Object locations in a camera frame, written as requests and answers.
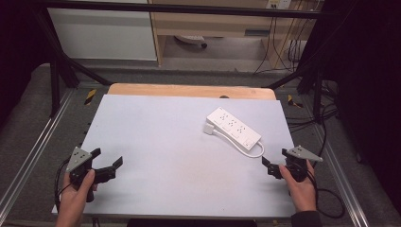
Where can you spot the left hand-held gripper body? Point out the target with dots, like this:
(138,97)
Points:
(78,159)

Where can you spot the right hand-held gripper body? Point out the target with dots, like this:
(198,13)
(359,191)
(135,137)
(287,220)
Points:
(299,162)

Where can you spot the person's right hand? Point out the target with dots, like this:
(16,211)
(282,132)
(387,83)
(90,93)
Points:
(301,192)

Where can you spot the person's left hand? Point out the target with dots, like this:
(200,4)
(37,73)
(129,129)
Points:
(73,197)

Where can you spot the yellow black tape strip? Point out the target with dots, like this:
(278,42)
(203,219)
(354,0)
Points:
(90,96)
(293,101)

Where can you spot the white power strip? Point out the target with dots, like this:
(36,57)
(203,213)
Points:
(234,127)

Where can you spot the pale grey table mat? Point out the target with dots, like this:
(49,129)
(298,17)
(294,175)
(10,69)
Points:
(176,164)

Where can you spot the white power plug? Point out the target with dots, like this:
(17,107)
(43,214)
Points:
(208,128)

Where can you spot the dark curtain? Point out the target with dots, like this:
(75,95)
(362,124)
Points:
(19,47)
(369,94)

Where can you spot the wooden table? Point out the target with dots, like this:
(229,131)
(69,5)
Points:
(189,90)

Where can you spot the white cabinet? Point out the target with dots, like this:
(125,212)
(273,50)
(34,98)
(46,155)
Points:
(101,31)

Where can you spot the white device under desk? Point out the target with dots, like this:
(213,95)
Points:
(192,39)

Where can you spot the wooden desk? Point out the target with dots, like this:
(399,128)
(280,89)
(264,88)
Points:
(217,23)

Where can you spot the aluminium rail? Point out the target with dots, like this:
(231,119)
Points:
(340,176)
(31,151)

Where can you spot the black frame stand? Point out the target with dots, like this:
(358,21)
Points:
(310,78)
(60,72)

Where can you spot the white wall socket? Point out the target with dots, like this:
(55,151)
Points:
(278,3)

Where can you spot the black frame crossbar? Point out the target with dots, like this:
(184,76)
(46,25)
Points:
(189,9)

